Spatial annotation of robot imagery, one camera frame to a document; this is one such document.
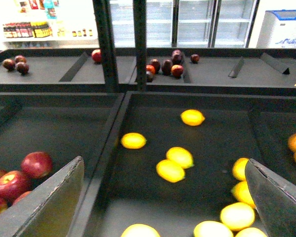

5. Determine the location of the red apple middle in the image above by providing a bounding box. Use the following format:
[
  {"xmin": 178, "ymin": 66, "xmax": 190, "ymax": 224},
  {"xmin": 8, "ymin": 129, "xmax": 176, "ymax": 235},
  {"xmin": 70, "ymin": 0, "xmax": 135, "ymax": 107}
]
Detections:
[{"xmin": 0, "ymin": 170, "xmax": 32, "ymax": 202}]

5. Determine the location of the yellow lemon bottom corner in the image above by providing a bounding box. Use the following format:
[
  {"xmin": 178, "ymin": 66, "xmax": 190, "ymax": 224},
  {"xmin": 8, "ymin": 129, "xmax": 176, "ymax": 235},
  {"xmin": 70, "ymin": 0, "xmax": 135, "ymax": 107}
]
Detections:
[{"xmin": 235, "ymin": 227, "xmax": 267, "ymax": 237}]

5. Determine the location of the red apple rear shelf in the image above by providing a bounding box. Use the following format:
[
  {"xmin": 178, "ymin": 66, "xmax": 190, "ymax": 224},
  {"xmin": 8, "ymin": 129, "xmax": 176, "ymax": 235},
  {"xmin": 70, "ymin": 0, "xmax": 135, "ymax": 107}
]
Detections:
[{"xmin": 91, "ymin": 49, "xmax": 102, "ymax": 64}]

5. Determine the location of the black shelf upright post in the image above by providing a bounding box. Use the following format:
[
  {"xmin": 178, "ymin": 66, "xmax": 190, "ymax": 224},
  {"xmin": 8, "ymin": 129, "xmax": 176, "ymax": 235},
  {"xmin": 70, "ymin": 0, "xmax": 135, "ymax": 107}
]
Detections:
[{"xmin": 92, "ymin": 0, "xmax": 147, "ymax": 92}]

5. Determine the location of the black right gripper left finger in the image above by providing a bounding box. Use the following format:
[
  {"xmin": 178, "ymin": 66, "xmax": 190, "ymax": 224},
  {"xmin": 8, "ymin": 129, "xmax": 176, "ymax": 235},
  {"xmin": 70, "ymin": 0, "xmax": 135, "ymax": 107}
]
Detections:
[{"xmin": 0, "ymin": 157, "xmax": 84, "ymax": 237}]

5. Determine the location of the dark plum cluster left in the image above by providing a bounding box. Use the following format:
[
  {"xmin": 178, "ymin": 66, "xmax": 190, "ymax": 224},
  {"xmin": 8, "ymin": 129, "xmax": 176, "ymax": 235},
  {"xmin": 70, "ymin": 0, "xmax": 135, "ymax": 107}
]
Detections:
[{"xmin": 0, "ymin": 56, "xmax": 31, "ymax": 84}]

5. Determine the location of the dark plum cluster centre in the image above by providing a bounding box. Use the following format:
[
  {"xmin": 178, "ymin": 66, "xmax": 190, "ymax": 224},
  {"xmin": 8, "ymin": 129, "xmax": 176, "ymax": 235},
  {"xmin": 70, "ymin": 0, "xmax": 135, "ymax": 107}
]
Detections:
[{"xmin": 146, "ymin": 49, "xmax": 199, "ymax": 83}]

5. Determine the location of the glass door refrigerator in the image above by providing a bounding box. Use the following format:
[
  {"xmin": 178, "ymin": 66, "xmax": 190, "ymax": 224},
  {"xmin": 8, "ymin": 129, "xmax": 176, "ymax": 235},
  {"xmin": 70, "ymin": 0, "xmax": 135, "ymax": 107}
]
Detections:
[{"xmin": 109, "ymin": 0, "xmax": 261, "ymax": 49}]

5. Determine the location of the dark plum cluster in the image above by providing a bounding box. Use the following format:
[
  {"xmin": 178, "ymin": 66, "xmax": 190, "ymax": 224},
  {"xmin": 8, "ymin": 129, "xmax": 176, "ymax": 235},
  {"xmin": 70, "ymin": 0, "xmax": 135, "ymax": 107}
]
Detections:
[
  {"xmin": 146, "ymin": 49, "xmax": 199, "ymax": 83},
  {"xmin": 0, "ymin": 56, "xmax": 31, "ymax": 84}
]

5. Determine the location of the black rear shelf tray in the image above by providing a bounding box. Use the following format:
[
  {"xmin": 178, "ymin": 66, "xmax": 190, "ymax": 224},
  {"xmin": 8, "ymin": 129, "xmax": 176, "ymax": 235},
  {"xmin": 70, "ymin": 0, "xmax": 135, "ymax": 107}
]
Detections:
[{"xmin": 0, "ymin": 48, "xmax": 296, "ymax": 96}]

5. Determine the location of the white chest freezer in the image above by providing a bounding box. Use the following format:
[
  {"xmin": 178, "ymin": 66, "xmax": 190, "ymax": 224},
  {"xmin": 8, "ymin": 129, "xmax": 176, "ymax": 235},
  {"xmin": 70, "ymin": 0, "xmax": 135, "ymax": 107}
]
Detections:
[{"xmin": 257, "ymin": 10, "xmax": 296, "ymax": 48}]

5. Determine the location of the black apple tray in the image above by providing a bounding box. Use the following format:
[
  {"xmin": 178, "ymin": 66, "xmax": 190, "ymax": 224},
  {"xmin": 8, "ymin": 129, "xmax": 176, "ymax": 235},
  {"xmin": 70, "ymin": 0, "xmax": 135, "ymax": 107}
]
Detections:
[{"xmin": 0, "ymin": 93, "xmax": 123, "ymax": 237}]

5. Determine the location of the black tray divider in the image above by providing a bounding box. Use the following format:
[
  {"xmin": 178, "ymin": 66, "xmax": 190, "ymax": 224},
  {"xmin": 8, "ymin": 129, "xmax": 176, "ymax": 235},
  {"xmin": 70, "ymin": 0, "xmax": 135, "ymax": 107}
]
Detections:
[{"xmin": 59, "ymin": 52, "xmax": 88, "ymax": 82}]

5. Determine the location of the black lemon tray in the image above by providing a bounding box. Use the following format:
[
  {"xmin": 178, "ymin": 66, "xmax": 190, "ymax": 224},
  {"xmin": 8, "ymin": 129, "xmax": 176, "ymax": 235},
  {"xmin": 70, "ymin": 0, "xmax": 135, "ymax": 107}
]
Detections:
[{"xmin": 82, "ymin": 92, "xmax": 296, "ymax": 237}]

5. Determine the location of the yellow lemon right edge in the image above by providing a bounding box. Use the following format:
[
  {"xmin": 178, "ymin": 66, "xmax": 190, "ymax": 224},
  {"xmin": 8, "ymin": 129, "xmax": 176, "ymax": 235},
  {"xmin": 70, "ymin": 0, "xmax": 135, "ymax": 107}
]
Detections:
[{"xmin": 232, "ymin": 158, "xmax": 249, "ymax": 181}]

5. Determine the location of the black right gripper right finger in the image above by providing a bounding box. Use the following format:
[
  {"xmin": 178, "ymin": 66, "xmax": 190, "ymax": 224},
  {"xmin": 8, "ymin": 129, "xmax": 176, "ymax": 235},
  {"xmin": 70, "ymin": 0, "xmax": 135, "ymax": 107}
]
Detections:
[{"xmin": 245, "ymin": 159, "xmax": 296, "ymax": 237}]

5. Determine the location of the red apple top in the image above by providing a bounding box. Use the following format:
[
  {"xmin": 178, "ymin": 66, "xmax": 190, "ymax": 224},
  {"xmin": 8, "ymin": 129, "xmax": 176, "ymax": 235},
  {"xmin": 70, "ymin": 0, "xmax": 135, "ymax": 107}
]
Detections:
[{"xmin": 21, "ymin": 152, "xmax": 53, "ymax": 179}]

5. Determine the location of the bottle shelf display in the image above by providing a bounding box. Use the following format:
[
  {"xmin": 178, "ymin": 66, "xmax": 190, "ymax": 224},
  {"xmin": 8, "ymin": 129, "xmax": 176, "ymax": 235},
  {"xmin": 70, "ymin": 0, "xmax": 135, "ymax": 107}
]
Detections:
[{"xmin": 0, "ymin": 0, "xmax": 98, "ymax": 48}]

